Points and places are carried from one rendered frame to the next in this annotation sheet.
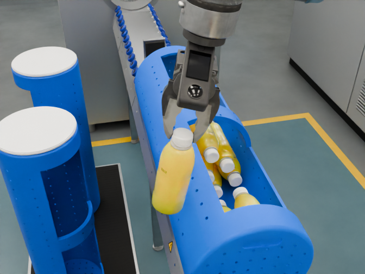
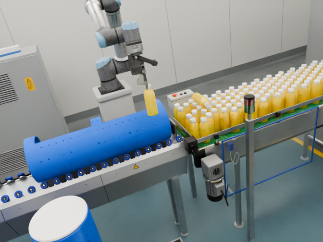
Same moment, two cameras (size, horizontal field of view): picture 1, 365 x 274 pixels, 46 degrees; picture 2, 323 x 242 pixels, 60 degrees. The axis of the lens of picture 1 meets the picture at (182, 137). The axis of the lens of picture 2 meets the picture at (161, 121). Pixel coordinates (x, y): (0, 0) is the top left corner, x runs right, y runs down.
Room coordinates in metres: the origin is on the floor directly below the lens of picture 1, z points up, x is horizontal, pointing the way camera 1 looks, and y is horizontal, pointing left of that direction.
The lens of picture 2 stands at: (0.67, 1.54, 1.99)
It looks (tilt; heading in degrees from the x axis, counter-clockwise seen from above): 28 degrees down; 267
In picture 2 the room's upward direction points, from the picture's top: 10 degrees counter-clockwise
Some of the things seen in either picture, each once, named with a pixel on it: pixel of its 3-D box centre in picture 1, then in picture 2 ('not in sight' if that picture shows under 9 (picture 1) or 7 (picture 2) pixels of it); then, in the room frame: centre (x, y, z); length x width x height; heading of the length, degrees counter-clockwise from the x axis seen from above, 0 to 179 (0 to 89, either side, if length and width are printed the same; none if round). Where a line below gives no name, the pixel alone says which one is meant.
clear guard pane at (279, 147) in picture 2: not in sight; (271, 152); (-0.17, -0.04, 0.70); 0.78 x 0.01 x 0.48; 13
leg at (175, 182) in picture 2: not in sight; (180, 207); (0.56, -0.08, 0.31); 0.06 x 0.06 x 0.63; 13
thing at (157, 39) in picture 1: (155, 55); not in sight; (1.81, 0.13, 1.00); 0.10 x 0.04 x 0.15; 103
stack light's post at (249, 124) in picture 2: not in sight; (250, 187); (0.06, 0.11, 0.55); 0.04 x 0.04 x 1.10; 13
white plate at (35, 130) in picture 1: (35, 129); (58, 216); (1.18, 0.50, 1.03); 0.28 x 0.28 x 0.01
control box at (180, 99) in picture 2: not in sight; (180, 99); (0.37, -0.49, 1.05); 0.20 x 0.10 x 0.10; 13
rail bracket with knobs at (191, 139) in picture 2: not in sight; (191, 145); (0.43, 0.02, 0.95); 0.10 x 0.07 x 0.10; 103
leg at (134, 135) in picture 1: (131, 105); not in sight; (2.48, 0.35, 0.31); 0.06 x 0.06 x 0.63; 13
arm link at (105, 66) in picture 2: not in sight; (105, 68); (0.94, -0.94, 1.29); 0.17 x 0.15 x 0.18; 8
